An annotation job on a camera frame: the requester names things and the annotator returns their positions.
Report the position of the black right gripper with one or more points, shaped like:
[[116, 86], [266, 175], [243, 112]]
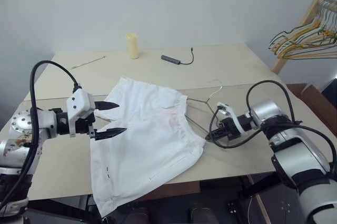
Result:
[[229, 130]]

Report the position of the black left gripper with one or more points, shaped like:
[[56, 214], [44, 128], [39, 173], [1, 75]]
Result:
[[83, 127]]

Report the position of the white shorts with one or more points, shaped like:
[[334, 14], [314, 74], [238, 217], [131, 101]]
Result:
[[144, 142]]

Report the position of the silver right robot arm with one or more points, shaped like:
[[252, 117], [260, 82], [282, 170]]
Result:
[[263, 110]]

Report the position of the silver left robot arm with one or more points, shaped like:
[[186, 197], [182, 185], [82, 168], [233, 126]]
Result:
[[21, 125]]

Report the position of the thin pale pen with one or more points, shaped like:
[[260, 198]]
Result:
[[88, 62]]

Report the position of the pale yellow cylindrical bottle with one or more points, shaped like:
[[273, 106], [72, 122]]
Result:
[[132, 46]]

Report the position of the brown cardboard box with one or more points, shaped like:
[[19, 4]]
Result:
[[313, 102]]

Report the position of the black rectangular object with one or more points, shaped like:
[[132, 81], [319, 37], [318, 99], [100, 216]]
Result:
[[331, 88]]

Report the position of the wooden clothes rack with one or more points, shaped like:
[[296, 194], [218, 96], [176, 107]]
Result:
[[312, 8]]

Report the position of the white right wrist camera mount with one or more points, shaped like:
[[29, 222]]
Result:
[[239, 123]]

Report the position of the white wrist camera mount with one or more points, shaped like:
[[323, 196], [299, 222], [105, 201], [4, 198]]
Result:
[[239, 123], [79, 104]]

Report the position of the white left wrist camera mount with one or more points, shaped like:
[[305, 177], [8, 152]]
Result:
[[79, 104]]

